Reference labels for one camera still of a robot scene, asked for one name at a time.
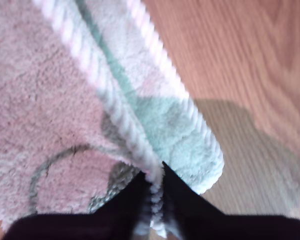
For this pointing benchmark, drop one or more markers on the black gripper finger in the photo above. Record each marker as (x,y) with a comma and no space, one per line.
(125,207)
(182,207)

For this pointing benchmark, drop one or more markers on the white pink fluffy tea towel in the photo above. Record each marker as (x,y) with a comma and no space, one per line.
(52,100)

